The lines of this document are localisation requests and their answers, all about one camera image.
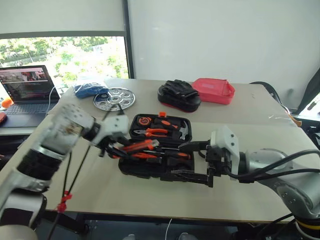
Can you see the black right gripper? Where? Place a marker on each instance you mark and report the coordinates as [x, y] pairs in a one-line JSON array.
[[217, 160]]

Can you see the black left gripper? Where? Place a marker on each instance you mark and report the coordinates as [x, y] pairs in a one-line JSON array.
[[109, 143]]

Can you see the orange black utility knife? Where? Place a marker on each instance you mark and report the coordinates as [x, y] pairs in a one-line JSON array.
[[140, 145]]

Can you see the black tool case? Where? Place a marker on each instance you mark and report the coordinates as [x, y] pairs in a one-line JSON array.
[[160, 167]]

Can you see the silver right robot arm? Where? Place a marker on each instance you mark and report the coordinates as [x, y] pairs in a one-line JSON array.
[[300, 196]]

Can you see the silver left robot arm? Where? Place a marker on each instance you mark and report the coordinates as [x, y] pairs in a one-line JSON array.
[[60, 132]]

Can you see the orange black tape measure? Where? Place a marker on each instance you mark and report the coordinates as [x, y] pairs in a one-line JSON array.
[[144, 121]]

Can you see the claw hammer black orange grip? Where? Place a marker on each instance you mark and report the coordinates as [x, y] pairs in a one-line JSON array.
[[175, 127]]

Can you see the round metal steamer plate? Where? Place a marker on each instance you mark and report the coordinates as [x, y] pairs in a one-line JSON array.
[[117, 98]]

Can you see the blue plastic bag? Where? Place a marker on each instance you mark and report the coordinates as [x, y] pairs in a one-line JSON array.
[[86, 90]]

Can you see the black boxing pad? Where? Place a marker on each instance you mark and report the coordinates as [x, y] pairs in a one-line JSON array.
[[180, 96]]

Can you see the red zip pouch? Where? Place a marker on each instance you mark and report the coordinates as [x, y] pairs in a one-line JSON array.
[[215, 91]]

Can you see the grey rounded shape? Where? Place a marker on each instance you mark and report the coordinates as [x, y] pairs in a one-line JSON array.
[[185, 236]]

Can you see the dark open laptop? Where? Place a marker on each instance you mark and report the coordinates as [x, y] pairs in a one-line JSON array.
[[27, 90]]

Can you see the red flat object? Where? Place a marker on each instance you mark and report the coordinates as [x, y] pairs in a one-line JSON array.
[[2, 117]]

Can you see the orange round object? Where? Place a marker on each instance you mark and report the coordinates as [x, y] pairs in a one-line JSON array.
[[6, 103]]

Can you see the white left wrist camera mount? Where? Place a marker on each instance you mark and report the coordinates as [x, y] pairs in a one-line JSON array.
[[115, 125]]

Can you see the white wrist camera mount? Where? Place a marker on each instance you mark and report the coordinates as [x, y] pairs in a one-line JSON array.
[[228, 142], [115, 125]]

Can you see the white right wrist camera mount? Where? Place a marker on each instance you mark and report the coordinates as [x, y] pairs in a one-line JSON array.
[[228, 142]]

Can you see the black metal table frame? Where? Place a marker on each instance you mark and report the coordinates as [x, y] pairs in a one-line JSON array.
[[125, 217]]

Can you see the dark window frame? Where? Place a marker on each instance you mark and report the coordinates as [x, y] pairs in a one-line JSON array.
[[130, 50]]

